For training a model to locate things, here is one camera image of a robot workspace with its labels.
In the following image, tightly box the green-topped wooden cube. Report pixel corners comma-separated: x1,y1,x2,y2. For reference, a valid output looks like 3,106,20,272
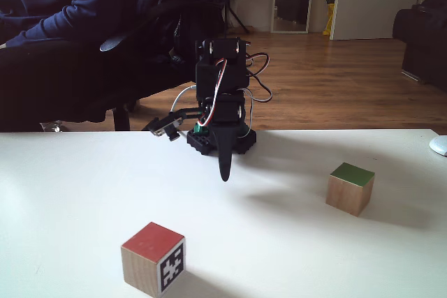
325,162,376,218

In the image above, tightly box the red-topped wooden cube with marker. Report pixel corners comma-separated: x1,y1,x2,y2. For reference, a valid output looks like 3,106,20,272
120,221,186,298

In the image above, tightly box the black tripod stand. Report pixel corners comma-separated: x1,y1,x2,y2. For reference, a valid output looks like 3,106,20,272
223,0,251,36

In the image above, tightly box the black office chair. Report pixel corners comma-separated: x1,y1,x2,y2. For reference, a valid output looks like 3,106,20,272
99,0,231,132

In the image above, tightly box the yellow bag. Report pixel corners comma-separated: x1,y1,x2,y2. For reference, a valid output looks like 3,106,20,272
321,0,339,37

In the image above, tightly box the clear plastic wrapper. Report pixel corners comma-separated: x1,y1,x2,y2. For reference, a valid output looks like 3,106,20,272
39,121,64,133

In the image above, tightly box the white door panel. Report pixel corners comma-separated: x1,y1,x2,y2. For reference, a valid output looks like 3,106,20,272
329,0,431,41

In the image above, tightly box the person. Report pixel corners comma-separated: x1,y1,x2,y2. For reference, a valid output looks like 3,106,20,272
0,0,165,132

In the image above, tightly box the black sofa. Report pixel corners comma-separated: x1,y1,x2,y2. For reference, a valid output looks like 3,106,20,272
392,0,447,95

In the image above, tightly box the white computer mouse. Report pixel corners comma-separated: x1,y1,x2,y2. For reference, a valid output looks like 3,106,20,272
428,135,447,157

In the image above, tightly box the red white black servo cable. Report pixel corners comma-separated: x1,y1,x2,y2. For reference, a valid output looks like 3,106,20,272
197,57,228,128

